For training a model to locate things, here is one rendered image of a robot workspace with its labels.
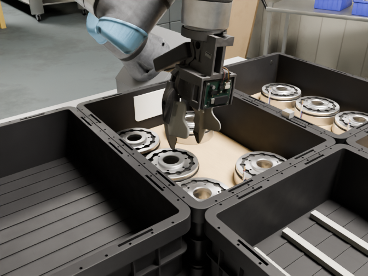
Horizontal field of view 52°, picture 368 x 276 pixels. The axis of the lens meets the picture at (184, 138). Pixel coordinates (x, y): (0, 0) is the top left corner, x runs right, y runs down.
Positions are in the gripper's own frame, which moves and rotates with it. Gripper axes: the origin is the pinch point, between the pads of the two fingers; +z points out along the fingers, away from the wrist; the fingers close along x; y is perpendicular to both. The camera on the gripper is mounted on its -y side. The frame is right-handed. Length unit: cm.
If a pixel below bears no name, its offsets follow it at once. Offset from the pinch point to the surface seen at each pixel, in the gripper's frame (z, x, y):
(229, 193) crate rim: -2.2, -7.1, 19.7
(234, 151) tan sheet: 5.6, 13.2, 0.7
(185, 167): 4.1, -1.6, 3.4
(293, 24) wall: 17, 256, -176
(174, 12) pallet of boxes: 23, 196, -283
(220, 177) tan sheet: 6.5, 4.9, 5.9
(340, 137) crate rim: -5.1, 17.8, 19.4
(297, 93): -0.9, 41.1, -6.9
